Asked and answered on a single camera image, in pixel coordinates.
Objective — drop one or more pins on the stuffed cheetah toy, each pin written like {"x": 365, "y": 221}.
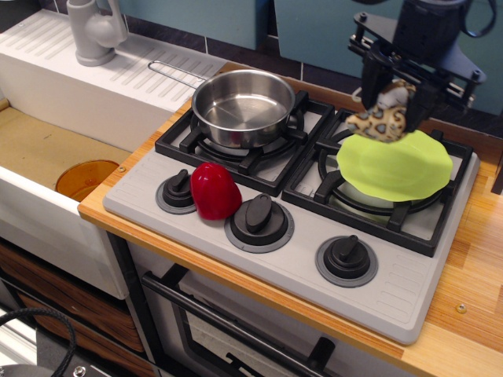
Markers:
{"x": 385, "y": 121}

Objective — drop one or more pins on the oven door with window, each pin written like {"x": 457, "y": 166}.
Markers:
{"x": 217, "y": 331}

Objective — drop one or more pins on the lime green plate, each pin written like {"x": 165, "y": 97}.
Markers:
{"x": 413, "y": 168}

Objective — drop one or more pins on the white toy sink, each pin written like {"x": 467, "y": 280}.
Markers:
{"x": 56, "y": 113}

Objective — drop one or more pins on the black stove knob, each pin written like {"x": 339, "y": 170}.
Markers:
{"x": 346, "y": 261}
{"x": 260, "y": 225}
{"x": 174, "y": 194}

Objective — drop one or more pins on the middle black stove knob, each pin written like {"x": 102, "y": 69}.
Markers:
{"x": 260, "y": 225}

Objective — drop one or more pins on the red plastic pepper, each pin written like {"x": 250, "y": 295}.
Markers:
{"x": 215, "y": 194}

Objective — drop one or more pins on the right black stove knob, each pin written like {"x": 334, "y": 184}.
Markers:
{"x": 346, "y": 261}

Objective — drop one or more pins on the wooden drawer front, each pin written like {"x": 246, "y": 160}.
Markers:
{"x": 104, "y": 327}

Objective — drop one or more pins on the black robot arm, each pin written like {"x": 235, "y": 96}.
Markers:
{"x": 432, "y": 4}

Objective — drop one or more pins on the black oven door handle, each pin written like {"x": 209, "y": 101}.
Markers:
{"x": 314, "y": 365}

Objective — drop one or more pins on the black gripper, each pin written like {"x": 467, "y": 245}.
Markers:
{"x": 420, "y": 47}

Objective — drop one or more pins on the stainless steel pot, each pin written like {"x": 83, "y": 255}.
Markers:
{"x": 242, "y": 109}

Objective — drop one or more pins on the left black burner grate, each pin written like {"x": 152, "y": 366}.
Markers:
{"x": 264, "y": 169}

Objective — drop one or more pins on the grey toy faucet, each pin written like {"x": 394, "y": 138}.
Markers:
{"x": 96, "y": 36}

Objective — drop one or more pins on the black burner grate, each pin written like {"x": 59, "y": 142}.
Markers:
{"x": 418, "y": 225}
{"x": 264, "y": 169}

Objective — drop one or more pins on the grey toy stove top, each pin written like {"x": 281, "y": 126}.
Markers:
{"x": 394, "y": 303}

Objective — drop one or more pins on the left black stove knob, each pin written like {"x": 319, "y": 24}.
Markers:
{"x": 174, "y": 194}

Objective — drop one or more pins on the right black burner grate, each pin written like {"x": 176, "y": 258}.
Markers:
{"x": 418, "y": 225}

